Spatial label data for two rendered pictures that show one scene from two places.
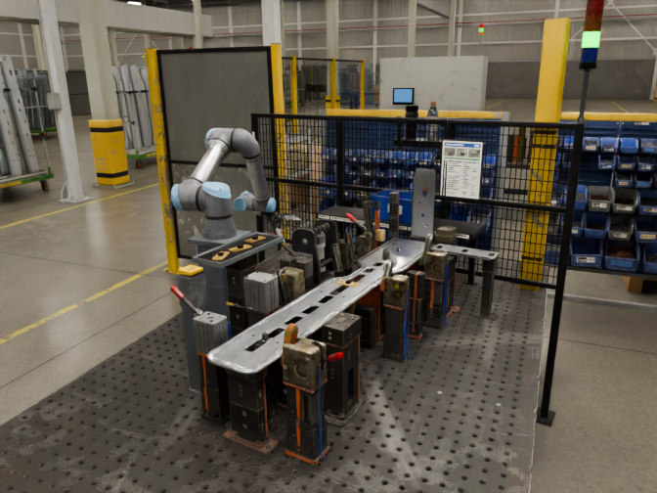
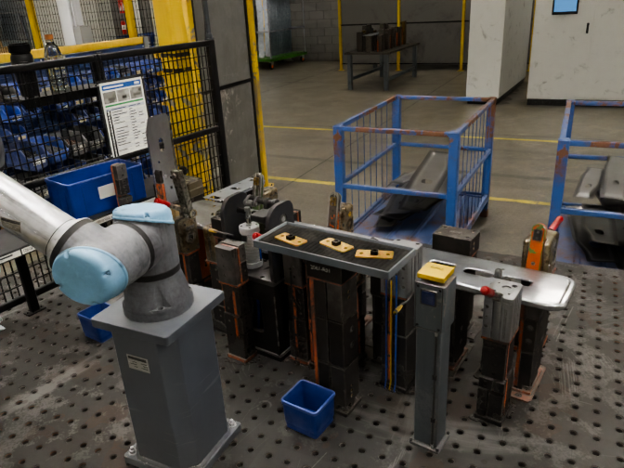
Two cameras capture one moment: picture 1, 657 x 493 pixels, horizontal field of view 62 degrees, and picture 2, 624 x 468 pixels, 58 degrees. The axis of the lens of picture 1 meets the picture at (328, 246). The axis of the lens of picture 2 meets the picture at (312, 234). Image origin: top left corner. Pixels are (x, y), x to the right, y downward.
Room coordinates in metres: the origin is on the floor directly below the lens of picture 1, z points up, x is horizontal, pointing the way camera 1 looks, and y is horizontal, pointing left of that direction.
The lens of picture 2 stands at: (1.90, 1.53, 1.70)
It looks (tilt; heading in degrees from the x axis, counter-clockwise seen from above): 23 degrees down; 274
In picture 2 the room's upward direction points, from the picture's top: 3 degrees counter-clockwise
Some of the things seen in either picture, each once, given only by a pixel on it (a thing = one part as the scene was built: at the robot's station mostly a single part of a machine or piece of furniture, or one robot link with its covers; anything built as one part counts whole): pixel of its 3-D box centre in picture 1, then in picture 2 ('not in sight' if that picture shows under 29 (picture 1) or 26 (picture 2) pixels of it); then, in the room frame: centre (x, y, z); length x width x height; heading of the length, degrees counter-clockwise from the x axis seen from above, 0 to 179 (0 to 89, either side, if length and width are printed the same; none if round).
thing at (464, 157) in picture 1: (460, 169); (125, 116); (2.79, -0.69, 1.30); 0.23 x 0.02 x 0.31; 59
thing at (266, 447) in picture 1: (247, 399); (531, 336); (1.43, 0.25, 0.84); 0.18 x 0.06 x 0.29; 59
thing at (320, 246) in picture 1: (317, 280); (264, 275); (2.16, 0.05, 0.94); 0.18 x 0.13 x 0.49; 149
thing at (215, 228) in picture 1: (219, 224); (155, 284); (2.33, 0.48, 1.15); 0.15 x 0.15 x 0.10
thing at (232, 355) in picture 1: (347, 287); (334, 240); (1.95, -0.07, 1.00); 1.38 x 0.22 x 0.02; 149
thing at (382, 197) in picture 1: (402, 206); (97, 188); (2.83, -0.40, 1.10); 0.30 x 0.17 x 0.13; 53
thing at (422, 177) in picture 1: (422, 203); (163, 161); (2.59, -0.46, 1.17); 0.12 x 0.01 x 0.34; 59
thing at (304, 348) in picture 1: (306, 399); (534, 292); (1.37, 0.07, 0.88); 0.15 x 0.11 x 0.36; 59
